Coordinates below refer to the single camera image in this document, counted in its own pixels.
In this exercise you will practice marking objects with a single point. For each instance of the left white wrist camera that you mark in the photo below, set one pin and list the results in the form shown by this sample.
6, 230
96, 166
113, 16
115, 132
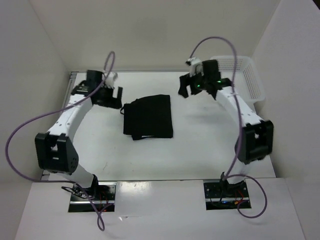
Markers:
109, 81

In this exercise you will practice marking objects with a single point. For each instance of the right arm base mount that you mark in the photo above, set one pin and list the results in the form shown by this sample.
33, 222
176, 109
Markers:
217, 197

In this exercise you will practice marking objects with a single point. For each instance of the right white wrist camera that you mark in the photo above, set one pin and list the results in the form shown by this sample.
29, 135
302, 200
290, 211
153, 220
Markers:
196, 66

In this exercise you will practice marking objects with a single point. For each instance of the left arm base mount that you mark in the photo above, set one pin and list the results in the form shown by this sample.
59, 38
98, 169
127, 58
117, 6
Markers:
103, 201

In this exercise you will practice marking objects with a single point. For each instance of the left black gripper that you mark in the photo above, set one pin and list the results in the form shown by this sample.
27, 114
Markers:
112, 102

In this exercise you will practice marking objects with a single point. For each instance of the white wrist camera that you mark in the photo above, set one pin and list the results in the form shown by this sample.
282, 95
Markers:
109, 81
196, 66

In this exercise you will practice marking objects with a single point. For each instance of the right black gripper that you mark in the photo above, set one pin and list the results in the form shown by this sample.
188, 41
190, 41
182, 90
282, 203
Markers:
185, 80

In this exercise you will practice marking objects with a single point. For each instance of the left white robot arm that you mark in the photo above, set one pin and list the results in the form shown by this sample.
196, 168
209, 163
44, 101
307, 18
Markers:
55, 150

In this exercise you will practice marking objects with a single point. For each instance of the white plastic basket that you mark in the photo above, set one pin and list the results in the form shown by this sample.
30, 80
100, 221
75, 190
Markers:
247, 80

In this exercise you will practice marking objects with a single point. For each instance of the black shorts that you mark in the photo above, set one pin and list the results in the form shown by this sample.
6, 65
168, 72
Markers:
148, 117

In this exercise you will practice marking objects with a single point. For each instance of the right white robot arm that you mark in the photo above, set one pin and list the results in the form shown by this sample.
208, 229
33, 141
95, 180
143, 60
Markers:
255, 139

